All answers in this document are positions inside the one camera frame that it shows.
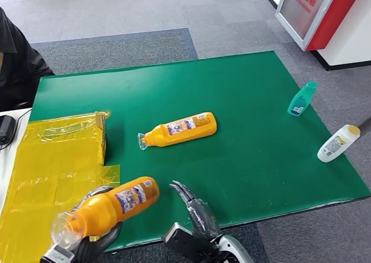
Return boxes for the white counter with black base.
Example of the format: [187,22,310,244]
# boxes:
[311,0,371,72]

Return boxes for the red white fire extinguisher cabinet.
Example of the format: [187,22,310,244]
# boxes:
[274,0,366,53]

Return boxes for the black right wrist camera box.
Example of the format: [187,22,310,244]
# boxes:
[162,222,217,263]

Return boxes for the yellow plastic wrapped box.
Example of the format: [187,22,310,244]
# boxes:
[0,111,121,263]

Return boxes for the black power adapter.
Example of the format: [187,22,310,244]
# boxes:
[0,114,17,146]

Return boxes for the green table mat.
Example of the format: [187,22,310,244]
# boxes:
[29,50,371,253]

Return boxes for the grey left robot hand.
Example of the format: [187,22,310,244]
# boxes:
[70,185,124,263]

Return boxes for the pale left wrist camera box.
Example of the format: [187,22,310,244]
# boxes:
[40,244,76,263]

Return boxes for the orange plastic bottle with label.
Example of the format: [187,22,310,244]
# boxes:
[137,112,218,151]
[51,176,160,251]

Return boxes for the white bottle with yellow cap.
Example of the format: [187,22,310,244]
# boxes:
[317,125,361,163]

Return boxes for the person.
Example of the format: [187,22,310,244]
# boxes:
[0,7,55,112]

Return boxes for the black adapter cable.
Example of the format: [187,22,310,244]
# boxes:
[0,108,32,151]

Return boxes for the teal plastic bottle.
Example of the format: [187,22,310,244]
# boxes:
[287,81,318,118]

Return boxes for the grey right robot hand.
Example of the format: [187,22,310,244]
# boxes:
[168,180,221,242]

